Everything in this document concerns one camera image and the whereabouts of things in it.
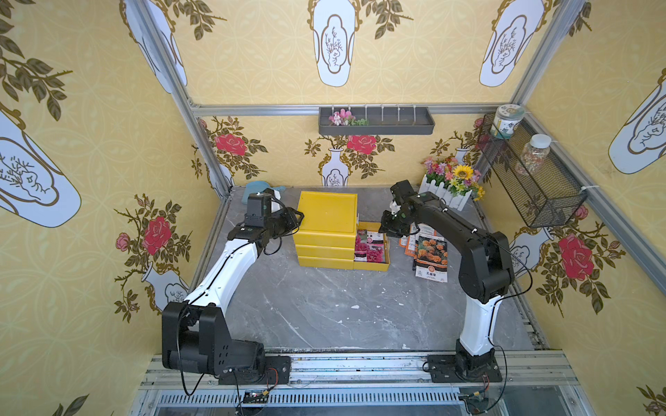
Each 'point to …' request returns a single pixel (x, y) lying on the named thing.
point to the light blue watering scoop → (256, 187)
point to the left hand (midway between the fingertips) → (292, 217)
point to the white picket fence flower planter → (444, 193)
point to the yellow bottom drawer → (362, 266)
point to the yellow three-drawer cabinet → (325, 237)
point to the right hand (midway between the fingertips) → (387, 226)
